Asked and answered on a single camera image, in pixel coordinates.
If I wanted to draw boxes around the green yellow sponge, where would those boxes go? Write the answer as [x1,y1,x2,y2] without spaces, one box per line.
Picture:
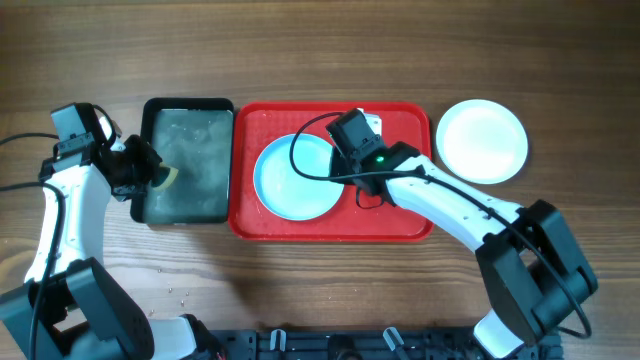
[150,163,179,191]

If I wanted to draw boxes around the light blue plate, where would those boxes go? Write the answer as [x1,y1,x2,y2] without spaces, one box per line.
[253,134,344,221]

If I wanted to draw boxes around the white round plate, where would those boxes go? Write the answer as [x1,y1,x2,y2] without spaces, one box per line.
[435,99,529,185]

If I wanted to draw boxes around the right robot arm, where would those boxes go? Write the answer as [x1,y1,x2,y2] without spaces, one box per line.
[326,109,598,358]

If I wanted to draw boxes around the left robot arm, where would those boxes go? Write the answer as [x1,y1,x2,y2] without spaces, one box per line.
[1,103,229,360]

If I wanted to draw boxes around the black metal tray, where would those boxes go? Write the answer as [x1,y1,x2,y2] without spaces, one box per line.
[130,97,235,225]

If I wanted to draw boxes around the red plastic tray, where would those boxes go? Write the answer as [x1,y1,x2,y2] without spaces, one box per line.
[228,101,433,242]

